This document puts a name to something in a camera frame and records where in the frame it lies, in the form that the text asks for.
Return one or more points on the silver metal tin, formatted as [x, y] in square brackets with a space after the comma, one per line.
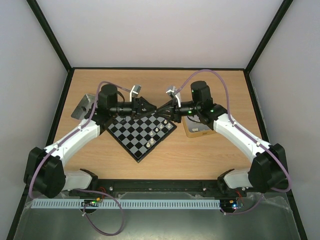
[83, 106]

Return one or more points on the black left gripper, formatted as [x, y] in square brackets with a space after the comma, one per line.
[137, 109]

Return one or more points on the gold-rimmed metal tin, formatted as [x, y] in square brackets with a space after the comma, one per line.
[190, 122]

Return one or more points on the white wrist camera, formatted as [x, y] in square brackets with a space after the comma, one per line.
[134, 92]
[172, 92]

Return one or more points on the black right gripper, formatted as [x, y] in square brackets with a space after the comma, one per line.
[176, 112]

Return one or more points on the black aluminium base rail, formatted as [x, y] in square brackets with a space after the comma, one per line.
[204, 188]

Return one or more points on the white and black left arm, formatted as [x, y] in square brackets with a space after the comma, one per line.
[45, 170]

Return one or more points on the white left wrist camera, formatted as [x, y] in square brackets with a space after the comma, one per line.
[134, 92]

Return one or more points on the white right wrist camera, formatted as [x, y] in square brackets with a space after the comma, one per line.
[172, 92]

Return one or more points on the black and white chessboard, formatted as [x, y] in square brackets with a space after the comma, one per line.
[134, 134]

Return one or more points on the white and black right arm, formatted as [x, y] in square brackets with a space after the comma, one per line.
[266, 161]

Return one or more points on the light blue slotted cable duct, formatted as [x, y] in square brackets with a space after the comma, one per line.
[129, 204]

